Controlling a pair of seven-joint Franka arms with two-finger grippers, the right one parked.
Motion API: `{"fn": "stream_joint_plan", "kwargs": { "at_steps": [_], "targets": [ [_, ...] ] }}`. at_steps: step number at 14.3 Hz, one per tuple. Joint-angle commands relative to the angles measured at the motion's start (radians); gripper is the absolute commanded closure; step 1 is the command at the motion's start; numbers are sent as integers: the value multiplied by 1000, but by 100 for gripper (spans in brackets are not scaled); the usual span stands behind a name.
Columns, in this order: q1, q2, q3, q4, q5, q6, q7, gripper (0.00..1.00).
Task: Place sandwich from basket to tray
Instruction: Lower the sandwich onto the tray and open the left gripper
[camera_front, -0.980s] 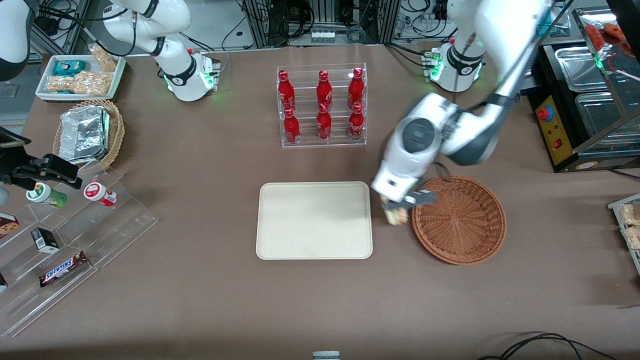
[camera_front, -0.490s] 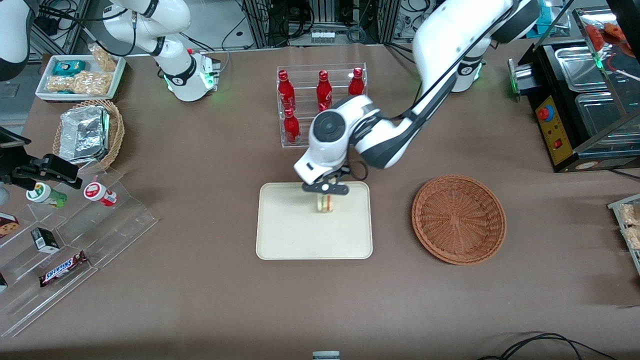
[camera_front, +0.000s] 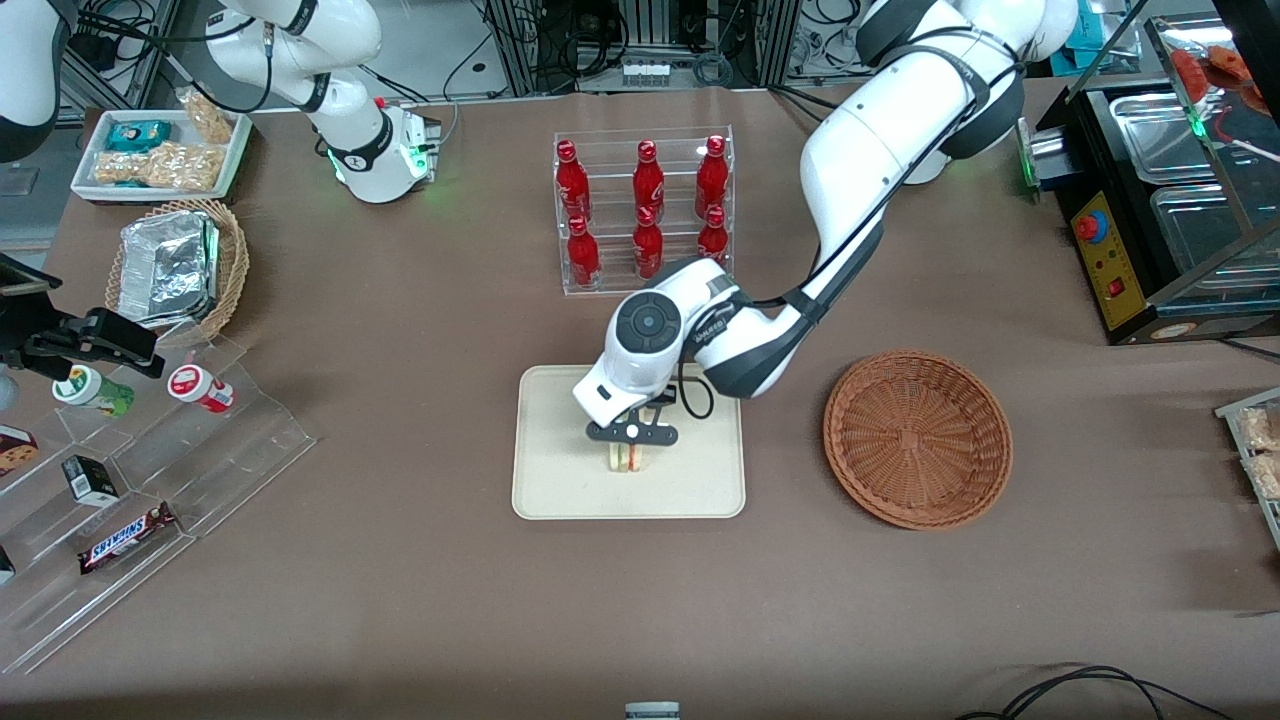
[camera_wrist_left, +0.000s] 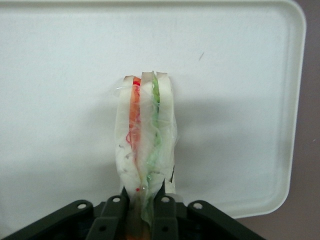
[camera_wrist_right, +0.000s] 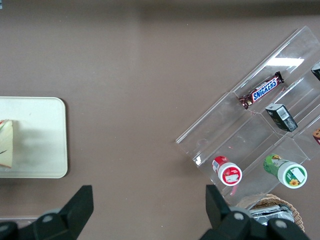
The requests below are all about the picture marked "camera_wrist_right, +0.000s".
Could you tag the small grey device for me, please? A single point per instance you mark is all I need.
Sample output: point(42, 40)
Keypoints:
point(1, 3)

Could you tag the red snack cup white lid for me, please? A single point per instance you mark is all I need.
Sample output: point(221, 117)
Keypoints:
point(227, 172)

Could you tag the green snack cup white lid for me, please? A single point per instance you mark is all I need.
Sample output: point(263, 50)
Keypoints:
point(287, 172)

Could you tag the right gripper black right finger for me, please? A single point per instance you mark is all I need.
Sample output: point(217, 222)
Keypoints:
point(232, 225)

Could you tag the Snickers chocolate bar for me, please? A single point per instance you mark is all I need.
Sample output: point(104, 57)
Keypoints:
point(262, 90)

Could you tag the triangular sandwich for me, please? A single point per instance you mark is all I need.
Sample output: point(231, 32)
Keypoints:
point(6, 142)

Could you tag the tan oval wicker basket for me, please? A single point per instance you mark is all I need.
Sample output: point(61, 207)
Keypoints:
point(296, 212)

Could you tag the small black barcode box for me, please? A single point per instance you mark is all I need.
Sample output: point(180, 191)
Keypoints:
point(281, 117)

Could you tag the silver foil package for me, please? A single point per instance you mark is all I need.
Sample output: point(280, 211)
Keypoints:
point(267, 212)

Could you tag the cream plastic serving tray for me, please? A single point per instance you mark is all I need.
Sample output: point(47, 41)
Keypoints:
point(40, 137)

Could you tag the clear acrylic stepped stand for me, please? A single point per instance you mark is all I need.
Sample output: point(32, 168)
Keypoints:
point(225, 130)

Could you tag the brown cookie box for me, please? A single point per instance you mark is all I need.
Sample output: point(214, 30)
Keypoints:
point(317, 136)

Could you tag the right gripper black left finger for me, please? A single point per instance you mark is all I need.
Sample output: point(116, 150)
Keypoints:
point(62, 222)

